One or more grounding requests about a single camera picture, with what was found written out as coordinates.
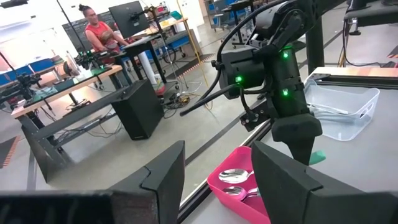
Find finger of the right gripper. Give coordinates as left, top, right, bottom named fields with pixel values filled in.
left=287, top=138, right=315, bottom=166

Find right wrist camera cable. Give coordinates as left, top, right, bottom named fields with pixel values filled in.
left=179, top=0, right=282, bottom=118

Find wooden table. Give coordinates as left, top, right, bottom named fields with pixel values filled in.
left=309, top=66, right=398, bottom=79

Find pink-red plastic bin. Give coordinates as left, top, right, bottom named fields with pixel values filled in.
left=206, top=146, right=271, bottom=224

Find large black monitor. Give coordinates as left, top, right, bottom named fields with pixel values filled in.
left=108, top=0, right=150, bottom=40

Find black computer tower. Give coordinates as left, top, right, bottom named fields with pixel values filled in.
left=111, top=79, right=165, bottom=141

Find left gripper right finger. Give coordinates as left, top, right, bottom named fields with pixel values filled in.
left=251, top=141, right=398, bottom=224

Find black background desk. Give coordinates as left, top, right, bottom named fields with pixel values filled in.
left=119, top=32, right=170, bottom=85

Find floor cable tangle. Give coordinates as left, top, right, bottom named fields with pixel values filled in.
left=160, top=88, right=192, bottom=119

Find grey table mat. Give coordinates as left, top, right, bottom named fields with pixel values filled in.
left=183, top=83, right=398, bottom=224

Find blue background seats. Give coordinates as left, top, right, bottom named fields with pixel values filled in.
left=0, top=57, right=57, bottom=86

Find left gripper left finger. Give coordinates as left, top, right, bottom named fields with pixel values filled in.
left=0, top=140, right=187, bottom=224

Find clear plastic bin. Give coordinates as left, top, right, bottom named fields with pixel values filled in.
left=303, top=78, right=381, bottom=142

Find black vertical post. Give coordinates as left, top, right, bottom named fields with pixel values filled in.
left=305, top=17, right=326, bottom=75

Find yellow hanging cable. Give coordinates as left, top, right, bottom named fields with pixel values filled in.
left=176, top=0, right=215, bottom=111

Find white cylinder post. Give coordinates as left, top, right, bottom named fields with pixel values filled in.
left=137, top=51, right=157, bottom=85

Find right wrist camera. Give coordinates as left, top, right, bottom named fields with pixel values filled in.
left=218, top=46, right=269, bottom=101

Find wood-topped background workbench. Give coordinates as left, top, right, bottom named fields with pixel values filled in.
left=11, top=64, right=124, bottom=184

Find floor cable bundle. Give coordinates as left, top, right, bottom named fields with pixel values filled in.
left=340, top=18, right=389, bottom=68

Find grey equipment cart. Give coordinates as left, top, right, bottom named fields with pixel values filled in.
left=343, top=0, right=398, bottom=29

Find person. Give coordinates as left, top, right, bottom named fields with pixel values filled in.
left=77, top=3, right=131, bottom=56

